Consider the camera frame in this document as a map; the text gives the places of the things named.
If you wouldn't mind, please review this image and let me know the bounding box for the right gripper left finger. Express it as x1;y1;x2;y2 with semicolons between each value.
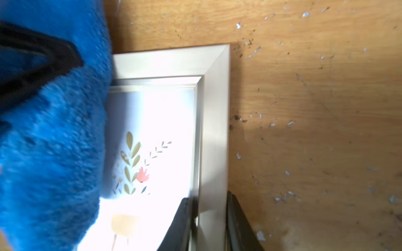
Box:
157;198;193;251

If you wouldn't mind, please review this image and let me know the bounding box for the white picture frame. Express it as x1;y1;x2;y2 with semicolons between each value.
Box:
77;45;230;251

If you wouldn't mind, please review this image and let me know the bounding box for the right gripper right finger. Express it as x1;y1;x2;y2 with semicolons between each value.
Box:
226;191;264;251

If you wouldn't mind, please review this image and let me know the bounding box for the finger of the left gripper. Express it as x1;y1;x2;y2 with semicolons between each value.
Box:
1;22;83;110

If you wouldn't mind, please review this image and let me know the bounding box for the blue microfiber cloth black trim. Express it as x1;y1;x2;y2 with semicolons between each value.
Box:
1;1;113;251

